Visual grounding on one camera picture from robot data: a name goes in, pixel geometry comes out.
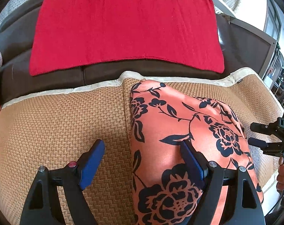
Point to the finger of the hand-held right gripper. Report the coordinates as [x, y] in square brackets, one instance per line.
[266, 146]
[263, 128]

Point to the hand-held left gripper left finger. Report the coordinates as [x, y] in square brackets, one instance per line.
[92, 166]

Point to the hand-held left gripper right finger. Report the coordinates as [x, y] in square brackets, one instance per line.
[194, 166]

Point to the orange floral garment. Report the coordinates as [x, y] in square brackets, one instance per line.
[179, 126]

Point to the cluttered storage shelf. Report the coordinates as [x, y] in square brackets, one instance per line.
[281, 75]

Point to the woven straw mat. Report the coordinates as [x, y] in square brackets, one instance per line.
[57, 126]

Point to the grey cabinet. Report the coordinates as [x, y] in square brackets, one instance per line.
[254, 44]

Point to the brown leather sofa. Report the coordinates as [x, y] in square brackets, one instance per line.
[39, 75]

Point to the red towel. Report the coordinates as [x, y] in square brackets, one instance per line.
[125, 28]

